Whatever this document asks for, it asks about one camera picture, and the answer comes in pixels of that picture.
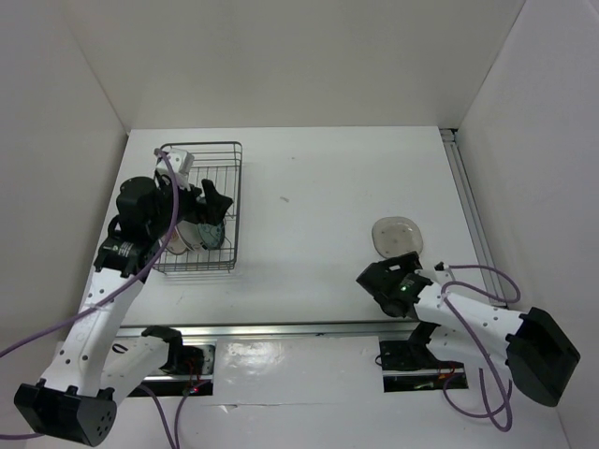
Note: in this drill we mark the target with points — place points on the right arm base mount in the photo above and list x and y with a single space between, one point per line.
407 367

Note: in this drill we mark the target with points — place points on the blue floral small plate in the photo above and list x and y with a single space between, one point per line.
211 236

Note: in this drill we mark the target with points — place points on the grey wire dish rack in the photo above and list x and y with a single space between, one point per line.
221 162

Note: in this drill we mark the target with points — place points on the orange sunburst plate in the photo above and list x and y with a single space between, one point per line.
175 244

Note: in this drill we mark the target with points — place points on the green red rimmed plate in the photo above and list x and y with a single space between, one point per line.
190 236

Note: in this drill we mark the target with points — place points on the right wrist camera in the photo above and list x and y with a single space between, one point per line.
441 267

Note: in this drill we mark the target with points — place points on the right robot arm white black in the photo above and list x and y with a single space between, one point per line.
538 355

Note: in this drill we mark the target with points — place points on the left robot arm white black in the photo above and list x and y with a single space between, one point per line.
77 396

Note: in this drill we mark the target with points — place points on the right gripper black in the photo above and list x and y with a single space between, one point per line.
408 263

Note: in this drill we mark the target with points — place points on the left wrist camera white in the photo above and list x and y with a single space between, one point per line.
181 162

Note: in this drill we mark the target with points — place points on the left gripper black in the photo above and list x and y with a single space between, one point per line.
212 210

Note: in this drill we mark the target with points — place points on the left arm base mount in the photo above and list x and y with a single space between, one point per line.
192 375

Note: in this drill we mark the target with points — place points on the aluminium front rail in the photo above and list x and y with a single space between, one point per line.
292 330

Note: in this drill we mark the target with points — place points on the clear glass square plate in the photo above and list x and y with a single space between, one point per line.
396 236

